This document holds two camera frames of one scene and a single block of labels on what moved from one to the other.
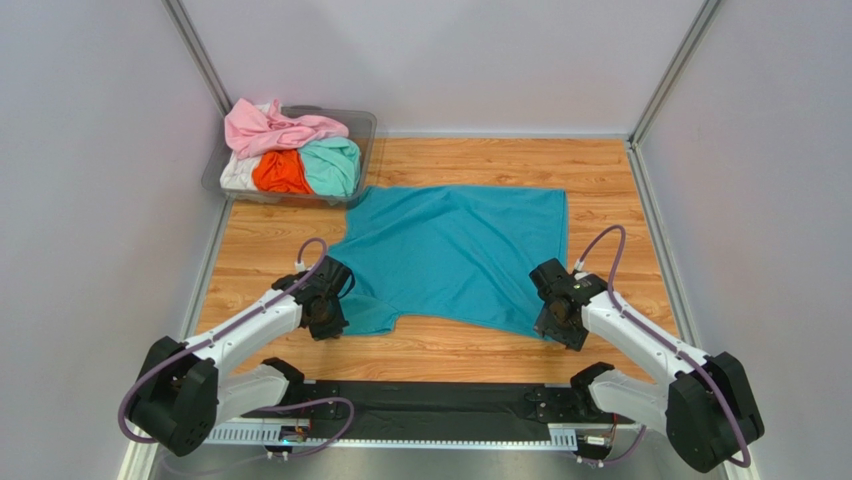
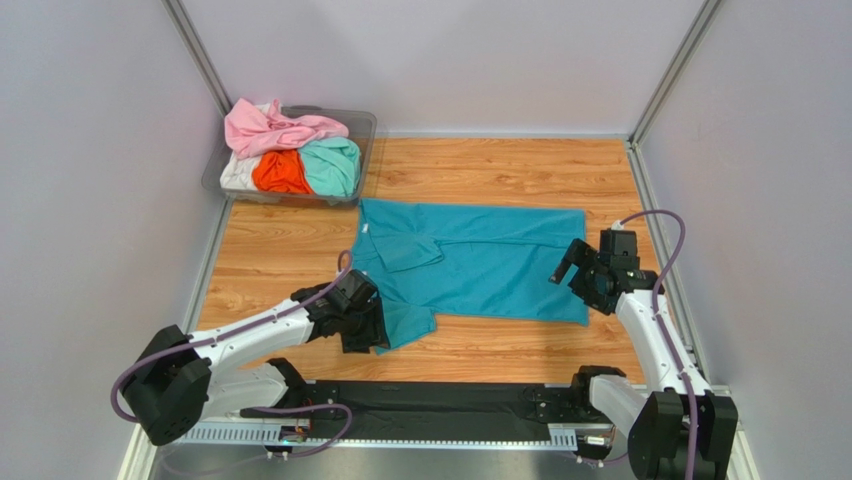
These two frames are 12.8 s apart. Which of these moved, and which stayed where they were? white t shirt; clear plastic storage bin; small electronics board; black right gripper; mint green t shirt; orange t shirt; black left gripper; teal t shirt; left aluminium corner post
Moved: black right gripper; black left gripper; teal t shirt
Stayed: orange t shirt; clear plastic storage bin; white t shirt; mint green t shirt; small electronics board; left aluminium corner post
